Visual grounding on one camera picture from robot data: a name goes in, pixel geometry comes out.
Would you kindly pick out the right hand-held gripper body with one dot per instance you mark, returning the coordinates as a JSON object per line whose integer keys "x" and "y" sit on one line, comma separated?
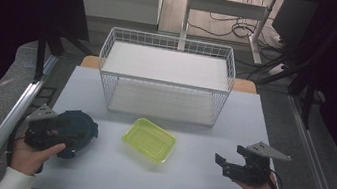
{"x": 254, "y": 171}

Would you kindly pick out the black metal stand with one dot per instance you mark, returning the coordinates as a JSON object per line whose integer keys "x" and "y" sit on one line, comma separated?
{"x": 309, "y": 95}
{"x": 41, "y": 55}

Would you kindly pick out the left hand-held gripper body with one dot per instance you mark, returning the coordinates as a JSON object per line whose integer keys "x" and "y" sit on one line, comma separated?
{"x": 39, "y": 130}

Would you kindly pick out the yellow-green plastic tray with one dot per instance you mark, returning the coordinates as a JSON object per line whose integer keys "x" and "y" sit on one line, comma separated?
{"x": 149, "y": 140}

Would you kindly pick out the person's left hand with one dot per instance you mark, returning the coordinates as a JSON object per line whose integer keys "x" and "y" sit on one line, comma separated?
{"x": 27, "y": 157}

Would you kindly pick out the wooden table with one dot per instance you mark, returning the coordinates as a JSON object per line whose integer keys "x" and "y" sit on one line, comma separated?
{"x": 90, "y": 62}

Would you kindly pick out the white metal desk frame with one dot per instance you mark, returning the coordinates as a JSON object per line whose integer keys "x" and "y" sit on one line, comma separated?
{"x": 226, "y": 7}

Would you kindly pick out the dark blue round lidded container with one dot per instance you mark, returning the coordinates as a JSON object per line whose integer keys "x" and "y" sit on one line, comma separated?
{"x": 81, "y": 128}

